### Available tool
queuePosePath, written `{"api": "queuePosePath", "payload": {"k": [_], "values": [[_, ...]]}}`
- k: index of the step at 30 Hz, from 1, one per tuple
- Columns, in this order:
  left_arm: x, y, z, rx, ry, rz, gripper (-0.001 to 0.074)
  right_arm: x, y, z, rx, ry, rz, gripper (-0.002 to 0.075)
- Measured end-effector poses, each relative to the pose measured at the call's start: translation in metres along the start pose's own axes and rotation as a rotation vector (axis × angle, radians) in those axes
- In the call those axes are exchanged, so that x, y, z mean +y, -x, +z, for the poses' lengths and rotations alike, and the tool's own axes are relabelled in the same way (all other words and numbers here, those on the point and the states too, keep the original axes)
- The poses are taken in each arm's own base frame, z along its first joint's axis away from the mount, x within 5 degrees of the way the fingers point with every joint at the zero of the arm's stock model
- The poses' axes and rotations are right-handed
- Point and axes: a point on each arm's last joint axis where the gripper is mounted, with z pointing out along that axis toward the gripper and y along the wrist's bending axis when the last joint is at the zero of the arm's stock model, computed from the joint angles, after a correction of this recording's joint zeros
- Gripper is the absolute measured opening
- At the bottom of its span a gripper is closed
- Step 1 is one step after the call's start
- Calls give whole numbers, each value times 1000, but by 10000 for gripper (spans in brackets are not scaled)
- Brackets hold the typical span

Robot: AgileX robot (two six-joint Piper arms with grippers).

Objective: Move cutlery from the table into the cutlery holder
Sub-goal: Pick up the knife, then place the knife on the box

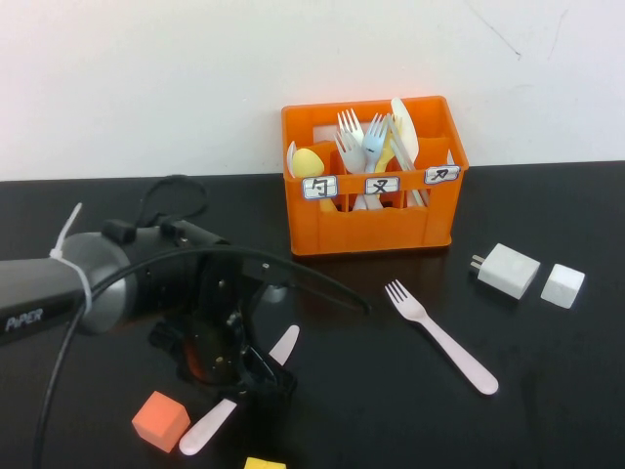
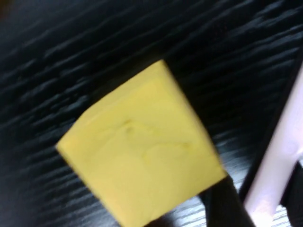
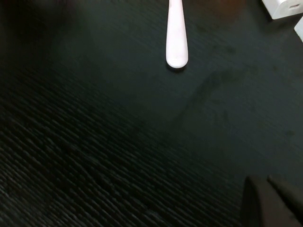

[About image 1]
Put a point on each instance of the pink plastic knife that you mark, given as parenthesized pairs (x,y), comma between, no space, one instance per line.
(205,430)

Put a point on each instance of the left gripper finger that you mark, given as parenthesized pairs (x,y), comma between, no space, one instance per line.
(271,405)

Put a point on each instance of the pink plastic fork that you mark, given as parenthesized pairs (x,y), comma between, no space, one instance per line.
(439,337)

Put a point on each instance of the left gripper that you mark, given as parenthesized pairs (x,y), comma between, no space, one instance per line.
(166,278)

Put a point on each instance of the white plastic spoon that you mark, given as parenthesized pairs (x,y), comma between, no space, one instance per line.
(292,157)

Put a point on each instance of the yellow plastic spoon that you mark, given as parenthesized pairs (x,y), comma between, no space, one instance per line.
(306,162)

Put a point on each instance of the light blue plastic fork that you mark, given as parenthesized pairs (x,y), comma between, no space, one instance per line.
(373,146)

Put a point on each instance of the orange foam cube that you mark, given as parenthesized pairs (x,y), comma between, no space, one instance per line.
(161,420)

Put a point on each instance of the white power adapter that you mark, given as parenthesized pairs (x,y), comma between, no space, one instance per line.
(508,271)

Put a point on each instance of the white plastic knife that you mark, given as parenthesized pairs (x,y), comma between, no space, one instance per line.
(405,127)

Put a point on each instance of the white paper label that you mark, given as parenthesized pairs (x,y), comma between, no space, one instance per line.
(442,174)
(320,187)
(383,185)

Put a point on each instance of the white foam cube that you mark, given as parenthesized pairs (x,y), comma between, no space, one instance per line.
(562,285)

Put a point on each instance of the white plastic fork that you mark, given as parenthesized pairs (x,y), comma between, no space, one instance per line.
(350,129)
(352,156)

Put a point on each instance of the pale grey plastic knife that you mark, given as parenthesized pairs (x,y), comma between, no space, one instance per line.
(403,152)

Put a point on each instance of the orange plastic cutlery crate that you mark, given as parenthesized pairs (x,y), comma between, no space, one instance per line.
(381,229)

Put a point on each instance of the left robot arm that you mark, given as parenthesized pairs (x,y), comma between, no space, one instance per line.
(34,288)

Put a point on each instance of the white zip tie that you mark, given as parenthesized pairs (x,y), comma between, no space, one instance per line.
(73,273)

